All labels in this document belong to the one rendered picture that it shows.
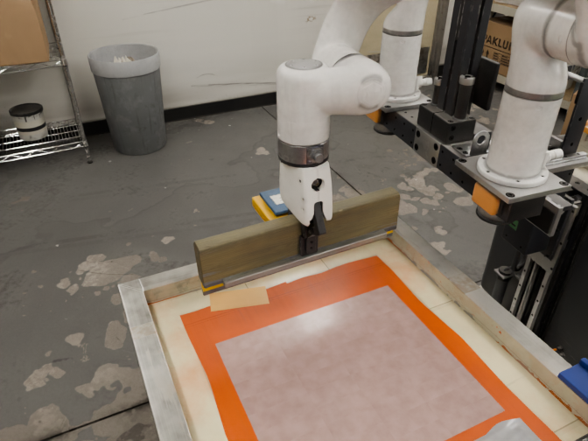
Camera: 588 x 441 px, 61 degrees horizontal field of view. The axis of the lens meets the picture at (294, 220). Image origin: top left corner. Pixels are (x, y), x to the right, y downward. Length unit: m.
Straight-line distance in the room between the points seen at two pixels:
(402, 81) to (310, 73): 0.64
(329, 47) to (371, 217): 0.29
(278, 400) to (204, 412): 0.11
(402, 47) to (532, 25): 0.43
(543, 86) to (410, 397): 0.53
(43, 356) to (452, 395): 1.81
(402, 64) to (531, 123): 0.44
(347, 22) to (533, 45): 0.31
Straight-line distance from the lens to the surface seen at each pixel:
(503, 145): 0.97
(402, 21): 1.25
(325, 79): 0.68
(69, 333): 2.38
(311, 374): 0.81
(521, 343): 0.88
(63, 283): 2.65
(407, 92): 1.31
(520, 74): 0.93
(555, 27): 0.88
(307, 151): 0.70
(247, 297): 0.94
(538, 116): 0.94
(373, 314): 0.91
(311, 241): 0.80
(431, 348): 0.88
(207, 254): 0.75
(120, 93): 3.51
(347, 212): 0.82
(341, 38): 0.78
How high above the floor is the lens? 1.59
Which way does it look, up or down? 34 degrees down
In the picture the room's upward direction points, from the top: straight up
